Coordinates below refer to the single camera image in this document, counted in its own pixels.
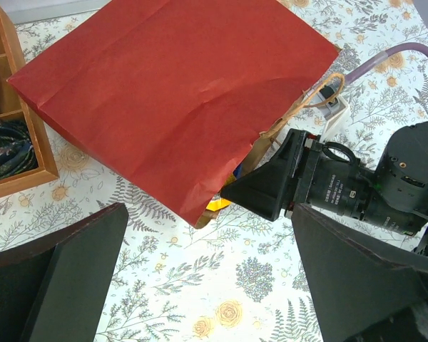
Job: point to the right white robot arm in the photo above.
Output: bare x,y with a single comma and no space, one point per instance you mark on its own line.
398,200

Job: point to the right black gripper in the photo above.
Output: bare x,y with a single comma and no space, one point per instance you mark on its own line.
326,175

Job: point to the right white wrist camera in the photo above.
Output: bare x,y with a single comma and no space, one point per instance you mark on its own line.
334,113

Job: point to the dark patterned cloth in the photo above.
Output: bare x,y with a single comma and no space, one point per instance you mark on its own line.
17,153

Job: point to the blue Doritos chip bag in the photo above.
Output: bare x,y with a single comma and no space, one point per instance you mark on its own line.
237,171

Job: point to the wooden compartment tray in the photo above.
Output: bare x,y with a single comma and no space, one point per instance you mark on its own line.
12,107

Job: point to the red paper bag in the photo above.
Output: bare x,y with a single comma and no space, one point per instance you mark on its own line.
171,95

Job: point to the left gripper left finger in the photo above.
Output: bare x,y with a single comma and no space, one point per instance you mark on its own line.
53,288

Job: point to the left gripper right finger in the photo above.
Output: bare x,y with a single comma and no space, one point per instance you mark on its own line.
362,289

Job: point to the yellow snack packet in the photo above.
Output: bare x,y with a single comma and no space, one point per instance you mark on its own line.
217,203

